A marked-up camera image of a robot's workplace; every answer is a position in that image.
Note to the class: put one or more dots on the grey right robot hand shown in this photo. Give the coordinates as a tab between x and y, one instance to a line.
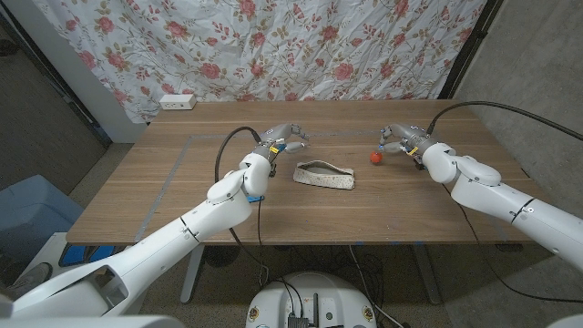
407	136

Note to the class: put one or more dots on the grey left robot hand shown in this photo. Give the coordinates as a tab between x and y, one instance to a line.
279	136

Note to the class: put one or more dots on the cream patterned pen bag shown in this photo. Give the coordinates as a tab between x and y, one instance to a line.
325	177

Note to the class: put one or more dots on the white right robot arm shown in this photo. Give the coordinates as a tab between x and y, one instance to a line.
501	191

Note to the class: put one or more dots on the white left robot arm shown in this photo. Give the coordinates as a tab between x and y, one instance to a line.
159	246

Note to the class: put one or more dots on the blue clip with black part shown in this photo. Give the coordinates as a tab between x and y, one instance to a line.
256	199

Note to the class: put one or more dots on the floral print backdrop sheet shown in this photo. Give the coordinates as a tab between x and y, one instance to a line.
273	50

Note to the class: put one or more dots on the black backdrop stand pole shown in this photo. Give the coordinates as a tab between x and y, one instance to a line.
469	50

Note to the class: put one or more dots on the white power strip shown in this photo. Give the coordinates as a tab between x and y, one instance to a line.
177	102

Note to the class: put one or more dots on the black round floor base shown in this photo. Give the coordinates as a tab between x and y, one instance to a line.
221	256

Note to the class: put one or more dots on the grey table leg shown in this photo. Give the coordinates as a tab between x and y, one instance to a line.
427	273

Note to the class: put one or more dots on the white table leg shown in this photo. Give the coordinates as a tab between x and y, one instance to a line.
192	273

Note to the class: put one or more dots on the white robot torso base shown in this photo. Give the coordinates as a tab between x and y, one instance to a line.
314	296

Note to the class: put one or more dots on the blue chair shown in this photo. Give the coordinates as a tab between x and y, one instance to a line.
32	214

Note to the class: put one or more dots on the grey shoe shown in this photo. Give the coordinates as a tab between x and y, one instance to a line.
34	275

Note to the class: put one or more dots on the dark door frame bar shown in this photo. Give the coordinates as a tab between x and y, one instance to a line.
91	120

